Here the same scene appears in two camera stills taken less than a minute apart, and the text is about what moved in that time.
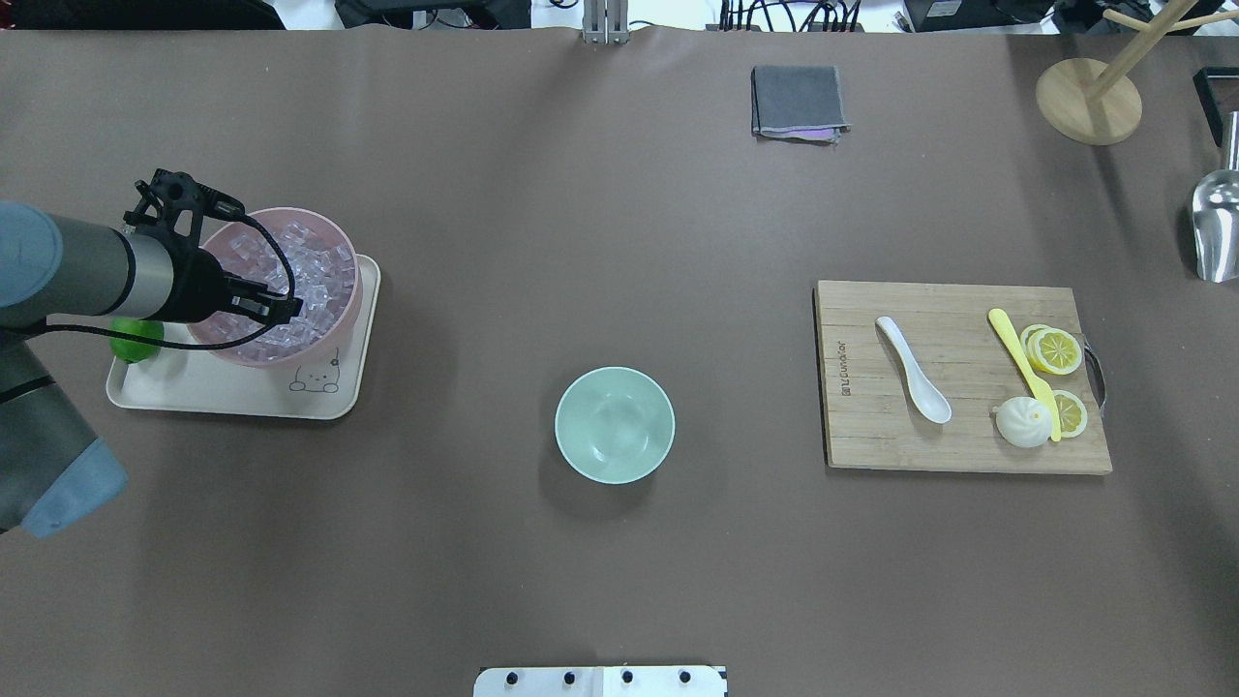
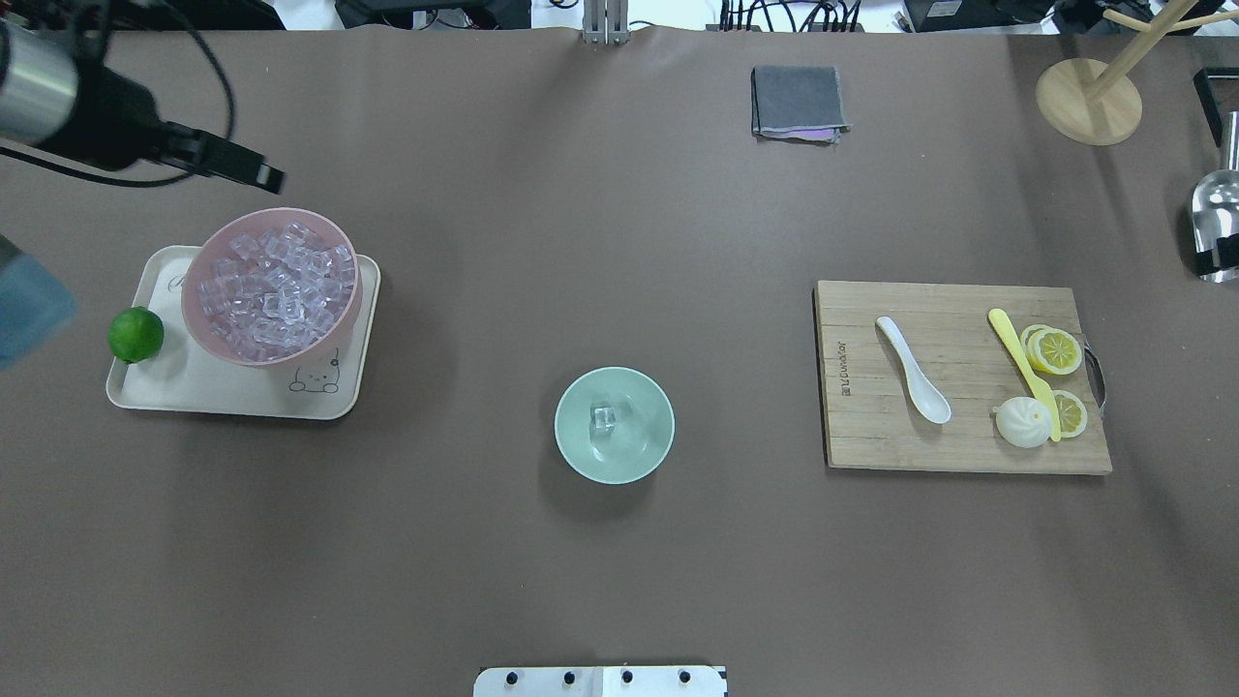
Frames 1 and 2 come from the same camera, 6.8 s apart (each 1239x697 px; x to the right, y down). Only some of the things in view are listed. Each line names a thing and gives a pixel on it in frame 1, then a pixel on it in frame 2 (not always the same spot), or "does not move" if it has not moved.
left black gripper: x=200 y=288 to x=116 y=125
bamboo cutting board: x=869 y=419 does not move
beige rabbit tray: x=192 y=380 does not move
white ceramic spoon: x=926 y=395 does not move
